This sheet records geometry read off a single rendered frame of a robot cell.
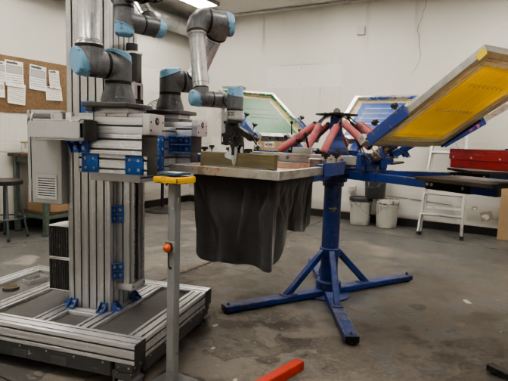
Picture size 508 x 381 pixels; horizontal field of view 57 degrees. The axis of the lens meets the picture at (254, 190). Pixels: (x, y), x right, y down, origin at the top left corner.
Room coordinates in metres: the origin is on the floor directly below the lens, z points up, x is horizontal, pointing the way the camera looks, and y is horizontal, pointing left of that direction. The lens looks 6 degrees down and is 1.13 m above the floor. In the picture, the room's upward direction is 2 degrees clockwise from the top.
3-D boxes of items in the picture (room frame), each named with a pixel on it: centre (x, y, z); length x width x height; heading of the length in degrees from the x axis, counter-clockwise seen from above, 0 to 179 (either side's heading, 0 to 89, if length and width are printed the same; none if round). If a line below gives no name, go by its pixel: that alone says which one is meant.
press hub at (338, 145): (3.35, -0.56, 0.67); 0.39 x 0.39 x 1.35
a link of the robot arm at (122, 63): (2.14, 0.63, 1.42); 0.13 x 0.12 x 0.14; 137
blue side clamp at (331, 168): (2.51, -0.40, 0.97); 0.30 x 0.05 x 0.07; 150
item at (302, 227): (2.29, -0.20, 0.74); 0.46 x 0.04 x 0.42; 150
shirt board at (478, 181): (2.78, -0.90, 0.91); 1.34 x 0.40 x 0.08; 30
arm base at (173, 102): (2.62, 0.48, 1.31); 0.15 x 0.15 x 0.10
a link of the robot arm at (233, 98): (2.23, 0.10, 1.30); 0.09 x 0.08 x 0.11; 29
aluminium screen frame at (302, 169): (2.44, -0.04, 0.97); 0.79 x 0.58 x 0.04; 150
